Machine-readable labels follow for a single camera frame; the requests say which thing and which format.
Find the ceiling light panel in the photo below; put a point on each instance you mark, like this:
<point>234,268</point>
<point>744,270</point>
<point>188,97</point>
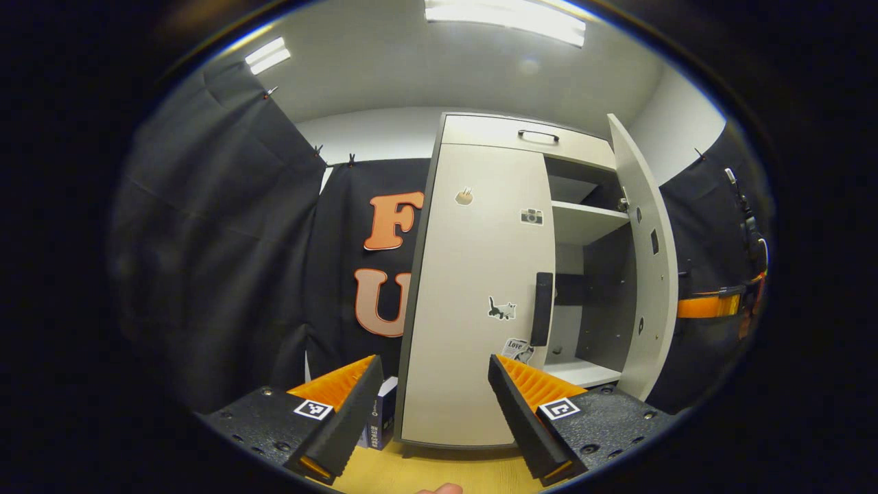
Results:
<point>267,56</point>
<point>507,17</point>

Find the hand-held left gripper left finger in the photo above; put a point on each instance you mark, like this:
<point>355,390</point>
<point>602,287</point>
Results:
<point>343,425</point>

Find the white cabinet shelf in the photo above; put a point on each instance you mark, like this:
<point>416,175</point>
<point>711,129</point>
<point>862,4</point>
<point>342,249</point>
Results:
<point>583,219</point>
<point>583,372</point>

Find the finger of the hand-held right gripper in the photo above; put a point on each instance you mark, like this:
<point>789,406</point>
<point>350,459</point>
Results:
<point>710,306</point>

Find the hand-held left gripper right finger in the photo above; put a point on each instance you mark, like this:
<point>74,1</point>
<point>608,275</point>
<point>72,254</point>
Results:
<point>525,425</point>

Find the white and blue box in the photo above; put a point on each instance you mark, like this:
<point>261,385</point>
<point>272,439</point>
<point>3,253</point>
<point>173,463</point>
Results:
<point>381,418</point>

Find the black backdrop cloth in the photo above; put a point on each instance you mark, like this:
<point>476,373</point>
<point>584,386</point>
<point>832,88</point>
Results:
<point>226,240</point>

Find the beige shoe cabinet door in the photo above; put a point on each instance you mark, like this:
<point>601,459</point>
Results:
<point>473,274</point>
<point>651,309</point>

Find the beige double-door shoe cabinet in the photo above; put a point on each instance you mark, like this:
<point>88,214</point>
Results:
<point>603,295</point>

